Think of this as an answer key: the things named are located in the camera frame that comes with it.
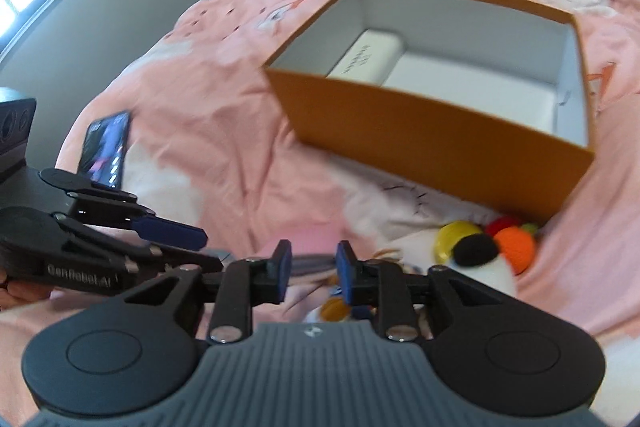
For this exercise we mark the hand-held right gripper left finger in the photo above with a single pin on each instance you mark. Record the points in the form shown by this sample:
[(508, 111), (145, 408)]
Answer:
[(284, 269)]

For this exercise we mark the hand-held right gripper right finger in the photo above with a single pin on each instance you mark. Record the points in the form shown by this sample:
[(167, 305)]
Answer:
[(346, 274)]

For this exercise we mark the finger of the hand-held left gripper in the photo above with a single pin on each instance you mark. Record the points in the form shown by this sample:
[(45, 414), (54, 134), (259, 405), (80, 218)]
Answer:
[(170, 231), (185, 261)]

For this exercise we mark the red panda plush toy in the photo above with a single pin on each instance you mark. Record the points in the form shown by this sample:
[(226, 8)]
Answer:
[(332, 309)]

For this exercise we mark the pink fabric pouch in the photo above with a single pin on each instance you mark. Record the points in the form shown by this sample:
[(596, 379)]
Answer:
[(312, 239)]

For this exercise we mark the orange cardboard box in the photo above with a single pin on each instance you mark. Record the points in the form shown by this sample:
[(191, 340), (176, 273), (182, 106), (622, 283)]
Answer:
[(425, 147)]

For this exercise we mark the colourful crochet fruit charm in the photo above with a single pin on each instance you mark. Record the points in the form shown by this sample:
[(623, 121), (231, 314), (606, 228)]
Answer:
[(517, 247)]

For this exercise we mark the long white box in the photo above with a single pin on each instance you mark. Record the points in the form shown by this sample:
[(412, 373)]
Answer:
[(367, 57)]

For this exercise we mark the person's left hand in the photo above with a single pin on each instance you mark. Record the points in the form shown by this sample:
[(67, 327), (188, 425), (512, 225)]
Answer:
[(17, 294)]

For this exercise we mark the black smartphone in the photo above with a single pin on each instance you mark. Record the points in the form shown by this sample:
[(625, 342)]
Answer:
[(105, 147)]

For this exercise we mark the pink cloud print blanket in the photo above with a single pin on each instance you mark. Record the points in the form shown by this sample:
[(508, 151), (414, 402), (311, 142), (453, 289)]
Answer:
[(225, 107)]

